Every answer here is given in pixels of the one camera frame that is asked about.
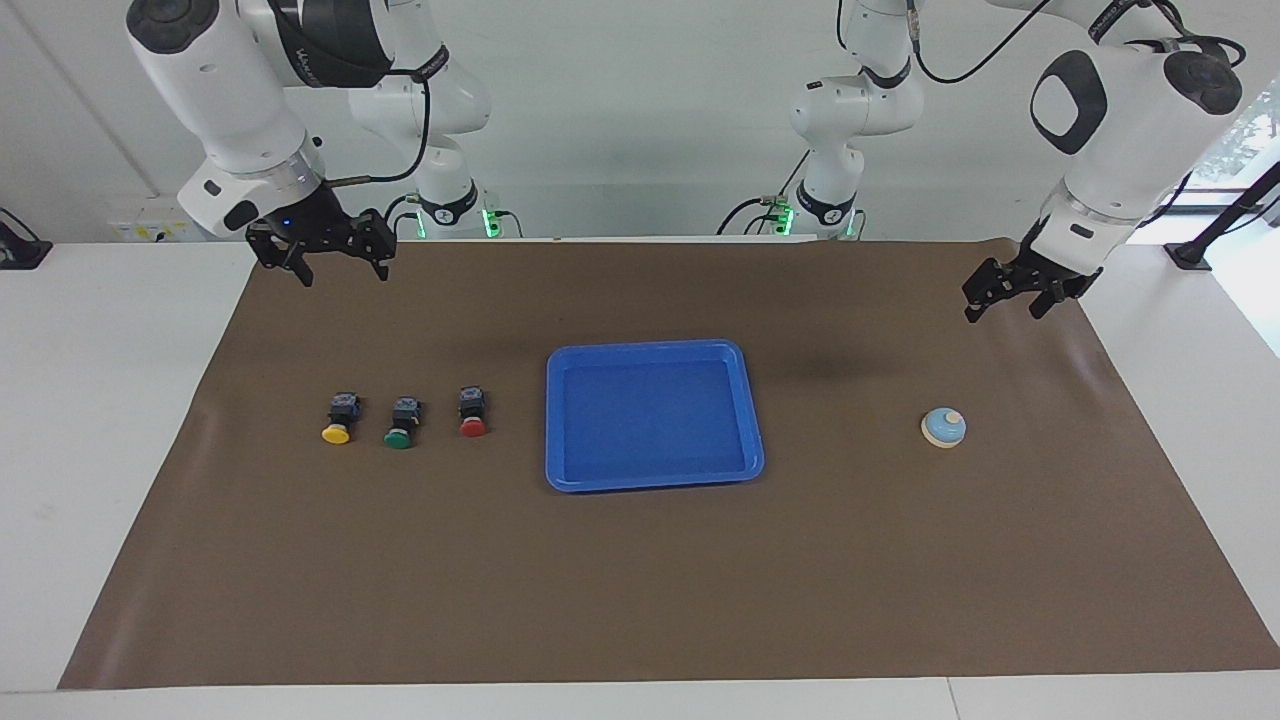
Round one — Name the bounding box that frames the yellow push button switch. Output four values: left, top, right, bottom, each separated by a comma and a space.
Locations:
320, 392, 362, 445

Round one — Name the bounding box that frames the green push button switch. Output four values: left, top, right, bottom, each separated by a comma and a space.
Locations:
383, 397, 422, 450

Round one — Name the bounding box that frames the blue plastic tray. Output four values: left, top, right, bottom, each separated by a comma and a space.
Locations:
545, 339, 766, 494

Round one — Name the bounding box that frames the black angled stand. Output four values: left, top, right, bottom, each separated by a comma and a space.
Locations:
1163, 160, 1280, 273

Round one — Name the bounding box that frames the bright window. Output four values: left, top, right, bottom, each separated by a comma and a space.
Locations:
1195, 85, 1280, 196

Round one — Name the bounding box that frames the black table clamp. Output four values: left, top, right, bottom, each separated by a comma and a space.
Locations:
0, 207, 53, 271

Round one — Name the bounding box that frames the brown table mat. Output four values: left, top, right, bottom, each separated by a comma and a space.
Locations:
57, 238, 1280, 691

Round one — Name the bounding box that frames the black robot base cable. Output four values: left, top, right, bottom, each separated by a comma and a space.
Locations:
378, 192, 526, 241
715, 150, 811, 238

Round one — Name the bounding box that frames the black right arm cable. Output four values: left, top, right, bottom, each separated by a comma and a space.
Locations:
325, 45, 433, 191

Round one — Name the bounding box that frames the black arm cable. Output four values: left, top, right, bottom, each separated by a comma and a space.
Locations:
905, 0, 1249, 86
325, 45, 433, 191

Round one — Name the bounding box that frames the white wall outlet box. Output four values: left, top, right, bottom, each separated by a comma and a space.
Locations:
108, 195, 206, 243

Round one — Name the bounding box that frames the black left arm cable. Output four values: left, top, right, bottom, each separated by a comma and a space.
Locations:
905, 0, 1249, 86

